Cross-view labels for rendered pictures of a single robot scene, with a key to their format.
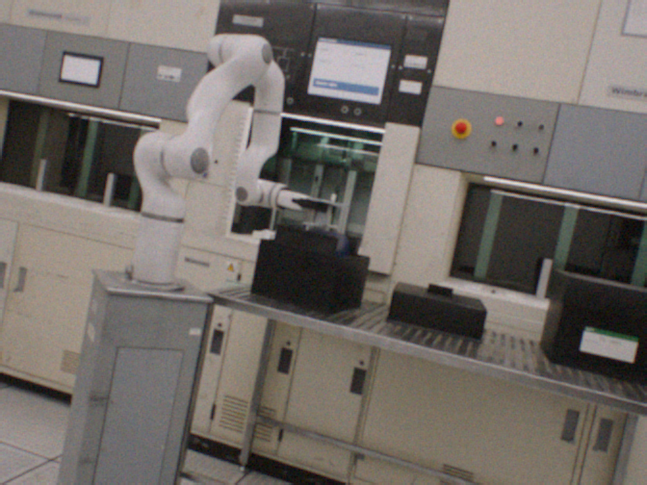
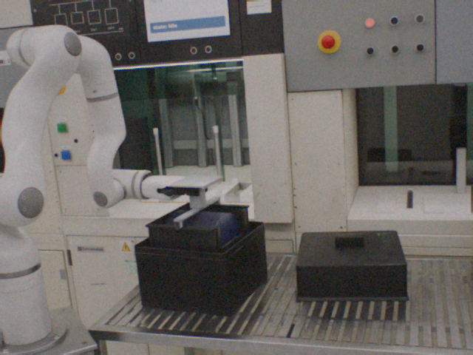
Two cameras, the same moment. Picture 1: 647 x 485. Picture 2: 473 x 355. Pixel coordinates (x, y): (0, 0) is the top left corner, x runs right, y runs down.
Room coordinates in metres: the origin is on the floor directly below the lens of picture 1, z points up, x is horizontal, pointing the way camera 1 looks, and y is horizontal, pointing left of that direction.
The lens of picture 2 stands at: (0.41, -0.13, 1.43)
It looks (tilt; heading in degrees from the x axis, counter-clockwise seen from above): 13 degrees down; 2
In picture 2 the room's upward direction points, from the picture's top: 5 degrees counter-clockwise
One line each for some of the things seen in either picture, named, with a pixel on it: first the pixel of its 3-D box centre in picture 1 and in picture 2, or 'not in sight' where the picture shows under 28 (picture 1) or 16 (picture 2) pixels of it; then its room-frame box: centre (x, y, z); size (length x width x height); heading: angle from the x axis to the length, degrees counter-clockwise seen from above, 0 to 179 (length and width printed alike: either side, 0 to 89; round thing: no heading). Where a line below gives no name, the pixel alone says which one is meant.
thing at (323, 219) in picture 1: (316, 249); (200, 235); (1.98, 0.04, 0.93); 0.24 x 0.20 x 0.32; 157
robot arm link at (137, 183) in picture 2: (279, 196); (145, 185); (2.05, 0.20, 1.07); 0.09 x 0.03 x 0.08; 157
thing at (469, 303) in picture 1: (436, 305); (349, 258); (1.99, -0.37, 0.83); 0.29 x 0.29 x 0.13; 82
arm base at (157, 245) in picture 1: (156, 250); (22, 304); (1.75, 0.48, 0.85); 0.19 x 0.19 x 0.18
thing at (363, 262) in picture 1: (312, 273); (203, 262); (1.98, 0.04, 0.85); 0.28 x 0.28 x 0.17; 67
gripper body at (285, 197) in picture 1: (296, 200); (162, 186); (2.02, 0.14, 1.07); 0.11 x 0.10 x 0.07; 67
